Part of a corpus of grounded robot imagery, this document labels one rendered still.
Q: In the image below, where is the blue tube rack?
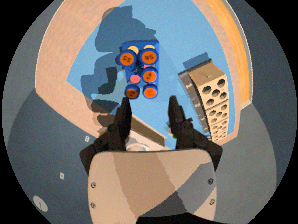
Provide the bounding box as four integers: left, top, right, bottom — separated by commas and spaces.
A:
122, 40, 159, 88

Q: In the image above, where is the light blue bench mat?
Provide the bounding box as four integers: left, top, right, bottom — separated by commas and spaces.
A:
66, 0, 235, 150

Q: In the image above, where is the clear conical tube with red liquid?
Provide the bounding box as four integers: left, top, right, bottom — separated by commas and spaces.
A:
142, 82, 158, 99

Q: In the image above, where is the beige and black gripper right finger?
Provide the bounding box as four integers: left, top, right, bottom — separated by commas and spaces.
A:
168, 95, 223, 172

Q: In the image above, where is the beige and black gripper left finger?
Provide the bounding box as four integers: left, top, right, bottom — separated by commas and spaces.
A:
79, 97, 132, 177

